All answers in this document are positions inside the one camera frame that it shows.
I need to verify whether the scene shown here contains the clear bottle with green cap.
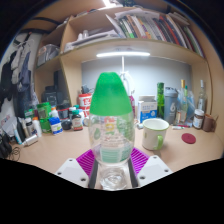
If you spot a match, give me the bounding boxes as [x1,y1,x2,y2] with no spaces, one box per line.
[88,71,136,192]

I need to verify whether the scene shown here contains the white LED light bar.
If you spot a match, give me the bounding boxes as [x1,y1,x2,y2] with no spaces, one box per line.
[95,50,152,58]

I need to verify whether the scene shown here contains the black cable bundle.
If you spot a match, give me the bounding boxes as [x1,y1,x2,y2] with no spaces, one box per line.
[0,131,21,159]

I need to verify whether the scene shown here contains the pink carton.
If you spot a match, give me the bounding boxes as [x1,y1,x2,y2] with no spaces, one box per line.
[129,95,136,116]

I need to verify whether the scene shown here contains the white bottle with blue label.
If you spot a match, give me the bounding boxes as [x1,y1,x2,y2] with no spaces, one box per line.
[48,116,64,136]

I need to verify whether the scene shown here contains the clear glass bottle white cap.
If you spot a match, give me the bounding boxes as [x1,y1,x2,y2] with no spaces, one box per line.
[197,79,208,113]

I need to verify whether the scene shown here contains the black box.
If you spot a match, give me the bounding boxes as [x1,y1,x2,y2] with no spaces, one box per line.
[41,85,69,108]

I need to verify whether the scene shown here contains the flat round red coaster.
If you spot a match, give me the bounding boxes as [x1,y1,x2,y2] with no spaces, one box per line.
[181,132,197,145]

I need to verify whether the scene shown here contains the white mug with green handle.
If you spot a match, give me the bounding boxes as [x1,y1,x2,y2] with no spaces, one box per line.
[141,117,170,151]

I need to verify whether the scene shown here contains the glass bottle with gold cap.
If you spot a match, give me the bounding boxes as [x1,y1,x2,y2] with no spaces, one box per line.
[179,79,189,124]

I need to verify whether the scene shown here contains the green plastic container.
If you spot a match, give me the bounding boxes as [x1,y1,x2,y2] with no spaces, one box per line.
[36,102,53,133]

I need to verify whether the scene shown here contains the tall green bottle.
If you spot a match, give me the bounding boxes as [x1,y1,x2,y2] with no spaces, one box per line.
[156,82,166,120]

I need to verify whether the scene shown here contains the blue and white carton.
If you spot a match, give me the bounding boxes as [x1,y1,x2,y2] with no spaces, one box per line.
[137,95,158,124]

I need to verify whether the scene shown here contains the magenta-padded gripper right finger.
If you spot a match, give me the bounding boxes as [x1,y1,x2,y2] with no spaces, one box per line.
[127,147,174,188]

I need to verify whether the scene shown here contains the red and white pen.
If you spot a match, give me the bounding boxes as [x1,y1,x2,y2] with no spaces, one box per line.
[172,124,191,130]

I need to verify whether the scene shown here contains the red and white canister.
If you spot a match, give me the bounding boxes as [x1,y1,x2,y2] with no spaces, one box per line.
[77,93,93,118]

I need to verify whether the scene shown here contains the hanging dark clothes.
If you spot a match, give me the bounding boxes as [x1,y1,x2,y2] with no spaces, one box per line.
[0,33,34,111]

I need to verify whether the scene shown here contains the dark bottle with red label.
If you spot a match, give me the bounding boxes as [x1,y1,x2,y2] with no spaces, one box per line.
[71,109,84,132]

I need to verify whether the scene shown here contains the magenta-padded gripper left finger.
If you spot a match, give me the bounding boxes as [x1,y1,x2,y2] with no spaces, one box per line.
[54,148,100,190]

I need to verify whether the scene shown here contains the grey shaker bottle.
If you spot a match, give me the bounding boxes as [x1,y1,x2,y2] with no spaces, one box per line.
[163,86,179,125]

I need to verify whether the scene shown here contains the blue plastic bag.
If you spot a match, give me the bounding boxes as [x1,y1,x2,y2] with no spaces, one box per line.
[176,89,198,123]

